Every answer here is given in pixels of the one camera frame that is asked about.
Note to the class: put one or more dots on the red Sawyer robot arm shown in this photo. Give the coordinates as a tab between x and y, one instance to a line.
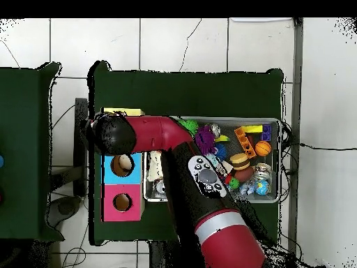
156	134

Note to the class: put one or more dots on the wooden box with three holes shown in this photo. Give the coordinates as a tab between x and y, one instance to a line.
122	192

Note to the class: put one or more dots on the clear mesh bin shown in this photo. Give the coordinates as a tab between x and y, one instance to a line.
265	198

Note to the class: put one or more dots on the green spiky rubber ball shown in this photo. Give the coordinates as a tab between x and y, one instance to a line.
191	124

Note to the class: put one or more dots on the purple spiky toy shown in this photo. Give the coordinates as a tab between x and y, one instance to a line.
205	139

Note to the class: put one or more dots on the cream waffle cloth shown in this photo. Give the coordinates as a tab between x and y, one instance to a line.
154	166

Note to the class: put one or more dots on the blue spiky rubber ball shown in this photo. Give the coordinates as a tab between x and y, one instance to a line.
221	150

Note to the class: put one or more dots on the dark green table cloth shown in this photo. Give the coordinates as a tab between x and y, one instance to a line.
181	89

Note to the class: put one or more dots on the brown burger toy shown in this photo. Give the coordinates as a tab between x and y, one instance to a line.
239	161

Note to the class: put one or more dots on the orange plastic brick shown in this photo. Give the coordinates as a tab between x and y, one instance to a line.
245	142

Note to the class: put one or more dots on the yellow plastic block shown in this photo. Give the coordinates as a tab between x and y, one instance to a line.
252	129

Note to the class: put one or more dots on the orange basketball toy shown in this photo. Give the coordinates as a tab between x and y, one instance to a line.
263	148

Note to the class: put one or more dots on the blue globe ball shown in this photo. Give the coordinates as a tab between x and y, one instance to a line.
262	187

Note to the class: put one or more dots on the black stand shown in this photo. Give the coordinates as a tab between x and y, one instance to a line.
81	167

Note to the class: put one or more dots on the green covered side table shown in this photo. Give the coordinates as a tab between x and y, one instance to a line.
22	125

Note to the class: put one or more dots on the blue disc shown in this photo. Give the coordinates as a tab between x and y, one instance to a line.
1	162

